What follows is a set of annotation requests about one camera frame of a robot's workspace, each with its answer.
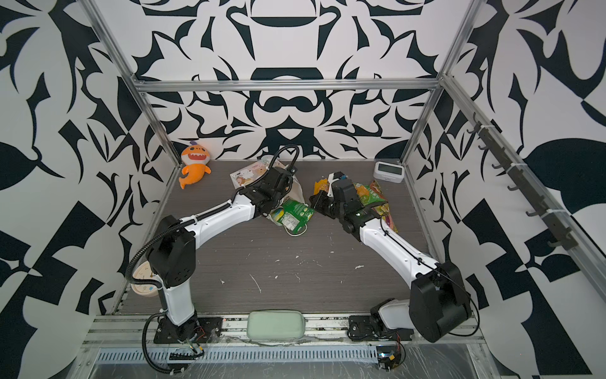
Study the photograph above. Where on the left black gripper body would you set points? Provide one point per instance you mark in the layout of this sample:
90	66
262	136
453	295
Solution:
258	185

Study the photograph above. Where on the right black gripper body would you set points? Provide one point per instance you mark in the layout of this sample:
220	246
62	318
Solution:
328	206

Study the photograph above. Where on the patterned paper gift bag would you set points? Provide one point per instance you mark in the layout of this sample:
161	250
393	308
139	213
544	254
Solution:
271	171

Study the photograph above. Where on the green Fox's candy packet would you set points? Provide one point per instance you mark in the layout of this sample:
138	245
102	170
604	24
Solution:
293	216

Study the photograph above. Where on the small green orange snack packet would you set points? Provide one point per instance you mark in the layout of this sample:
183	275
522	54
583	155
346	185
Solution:
370	194

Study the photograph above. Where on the yellow snack packet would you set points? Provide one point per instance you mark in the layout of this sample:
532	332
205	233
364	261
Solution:
322	185

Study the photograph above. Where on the orange pink Fox's candy packet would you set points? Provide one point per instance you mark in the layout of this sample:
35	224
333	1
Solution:
386	216

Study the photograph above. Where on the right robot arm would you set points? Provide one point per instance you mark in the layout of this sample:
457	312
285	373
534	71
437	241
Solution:
438	301

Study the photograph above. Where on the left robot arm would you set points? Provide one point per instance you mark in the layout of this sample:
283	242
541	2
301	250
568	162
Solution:
167	261

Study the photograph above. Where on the white digital clock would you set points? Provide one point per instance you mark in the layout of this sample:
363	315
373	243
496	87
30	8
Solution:
393	173

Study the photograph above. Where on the orange shark plush toy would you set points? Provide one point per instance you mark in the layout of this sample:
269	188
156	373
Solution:
195	158

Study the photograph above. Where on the green pouch case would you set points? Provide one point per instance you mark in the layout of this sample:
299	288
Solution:
275	325

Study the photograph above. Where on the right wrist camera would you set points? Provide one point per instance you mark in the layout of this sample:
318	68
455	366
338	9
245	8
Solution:
333	178

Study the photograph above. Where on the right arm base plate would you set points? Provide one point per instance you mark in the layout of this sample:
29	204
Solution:
367	328

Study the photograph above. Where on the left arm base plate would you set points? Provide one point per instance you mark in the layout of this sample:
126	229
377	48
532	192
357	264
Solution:
199	330

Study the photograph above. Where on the white cable duct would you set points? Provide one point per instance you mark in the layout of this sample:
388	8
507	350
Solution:
257	354

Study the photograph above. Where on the black wall hook rack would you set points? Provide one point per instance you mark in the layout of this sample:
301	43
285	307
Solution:
526	182

